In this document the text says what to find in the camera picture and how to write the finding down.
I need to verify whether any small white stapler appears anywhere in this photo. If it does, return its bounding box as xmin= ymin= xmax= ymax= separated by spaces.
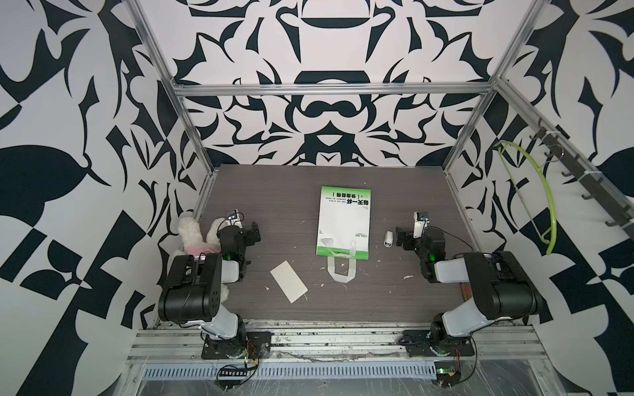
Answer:
xmin=383 ymin=230 xmax=394 ymax=248

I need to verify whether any white plush bunny pink shirt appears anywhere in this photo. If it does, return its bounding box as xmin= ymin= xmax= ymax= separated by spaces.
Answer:
xmin=174 ymin=217 xmax=239 ymax=303

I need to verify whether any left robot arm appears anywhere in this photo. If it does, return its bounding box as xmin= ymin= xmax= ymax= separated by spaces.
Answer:
xmin=158 ymin=217 xmax=261 ymax=348

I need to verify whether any white green paper bag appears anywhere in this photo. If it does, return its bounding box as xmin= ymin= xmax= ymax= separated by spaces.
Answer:
xmin=315 ymin=186 xmax=371 ymax=284

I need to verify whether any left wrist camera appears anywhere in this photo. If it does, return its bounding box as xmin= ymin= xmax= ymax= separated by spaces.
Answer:
xmin=225 ymin=209 xmax=245 ymax=229

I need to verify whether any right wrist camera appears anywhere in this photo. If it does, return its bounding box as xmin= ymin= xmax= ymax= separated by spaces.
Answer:
xmin=413 ymin=211 xmax=429 ymax=239

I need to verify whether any green tube on wall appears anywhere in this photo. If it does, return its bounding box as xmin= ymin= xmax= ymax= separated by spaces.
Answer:
xmin=495 ymin=140 xmax=559 ymax=256

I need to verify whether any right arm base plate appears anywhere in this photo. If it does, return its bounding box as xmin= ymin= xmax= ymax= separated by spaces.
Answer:
xmin=397 ymin=329 xmax=476 ymax=357

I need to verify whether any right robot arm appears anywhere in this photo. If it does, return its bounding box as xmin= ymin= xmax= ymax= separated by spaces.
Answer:
xmin=396 ymin=228 xmax=544 ymax=347

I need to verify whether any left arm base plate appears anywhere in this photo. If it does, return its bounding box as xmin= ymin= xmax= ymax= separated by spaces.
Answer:
xmin=201 ymin=332 xmax=272 ymax=361

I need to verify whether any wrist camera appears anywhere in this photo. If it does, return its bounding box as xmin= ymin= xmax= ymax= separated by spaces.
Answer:
xmin=413 ymin=211 xmax=429 ymax=239
xmin=225 ymin=209 xmax=245 ymax=229

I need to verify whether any cream paper receipt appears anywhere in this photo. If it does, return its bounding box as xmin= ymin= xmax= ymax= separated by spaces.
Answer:
xmin=270 ymin=261 xmax=308 ymax=304

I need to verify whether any black hook rail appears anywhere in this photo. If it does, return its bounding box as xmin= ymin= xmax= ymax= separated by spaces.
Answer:
xmin=531 ymin=118 xmax=633 ymax=239

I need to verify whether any aluminium frame crossbar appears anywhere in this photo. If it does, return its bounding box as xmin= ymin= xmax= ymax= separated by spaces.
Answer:
xmin=173 ymin=82 xmax=491 ymax=97

